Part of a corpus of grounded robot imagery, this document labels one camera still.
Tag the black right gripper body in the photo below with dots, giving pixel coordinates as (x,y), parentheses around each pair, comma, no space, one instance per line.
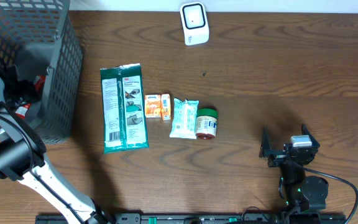
(278,158)

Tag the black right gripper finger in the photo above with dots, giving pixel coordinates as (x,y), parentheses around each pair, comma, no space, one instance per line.
(306,132)
(265,148)

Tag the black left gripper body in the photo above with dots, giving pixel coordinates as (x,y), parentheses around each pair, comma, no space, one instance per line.
(11,99)

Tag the red snack bar wrapper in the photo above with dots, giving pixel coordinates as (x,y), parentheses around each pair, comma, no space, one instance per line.
(39,83)

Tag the teal white wipes pack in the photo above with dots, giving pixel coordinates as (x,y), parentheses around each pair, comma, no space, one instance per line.
(184,119)

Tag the orange tissue pack cheeks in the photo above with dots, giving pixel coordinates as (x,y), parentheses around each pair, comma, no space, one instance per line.
(165,107)

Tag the green white gloves package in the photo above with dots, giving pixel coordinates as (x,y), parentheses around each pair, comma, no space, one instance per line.
(125,127)

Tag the orange tissue pack enjoy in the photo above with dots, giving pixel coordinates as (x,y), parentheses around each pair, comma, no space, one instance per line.
(153,106)

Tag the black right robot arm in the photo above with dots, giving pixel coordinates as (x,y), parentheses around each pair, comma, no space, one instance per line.
(305,195)

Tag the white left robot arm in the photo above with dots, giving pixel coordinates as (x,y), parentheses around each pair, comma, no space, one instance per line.
(23,158)

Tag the white barcode scanner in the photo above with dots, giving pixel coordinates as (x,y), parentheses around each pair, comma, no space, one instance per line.
(195,23)

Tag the dark mesh basket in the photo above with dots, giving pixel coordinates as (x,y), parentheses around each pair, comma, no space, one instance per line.
(37,38)

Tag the green lidded jar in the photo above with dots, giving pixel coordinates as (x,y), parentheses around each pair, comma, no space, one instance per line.
(206,123)

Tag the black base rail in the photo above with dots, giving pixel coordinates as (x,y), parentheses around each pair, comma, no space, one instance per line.
(136,218)

